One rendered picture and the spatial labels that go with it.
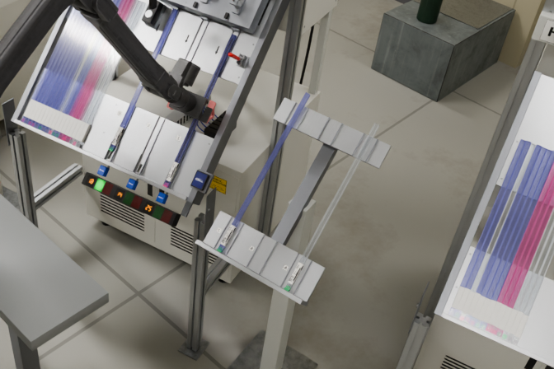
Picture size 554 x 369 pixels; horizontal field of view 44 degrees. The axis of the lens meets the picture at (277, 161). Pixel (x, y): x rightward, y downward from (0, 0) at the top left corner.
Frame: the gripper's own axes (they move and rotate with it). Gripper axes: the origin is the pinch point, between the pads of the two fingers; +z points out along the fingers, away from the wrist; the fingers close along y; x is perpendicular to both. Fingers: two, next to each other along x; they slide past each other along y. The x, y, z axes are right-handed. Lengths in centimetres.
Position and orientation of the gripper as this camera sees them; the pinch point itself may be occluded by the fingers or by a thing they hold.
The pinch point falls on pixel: (199, 109)
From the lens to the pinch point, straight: 207.1
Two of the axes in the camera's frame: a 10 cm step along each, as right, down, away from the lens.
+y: -8.8, -3.7, 3.0
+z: 2.5, 1.7, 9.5
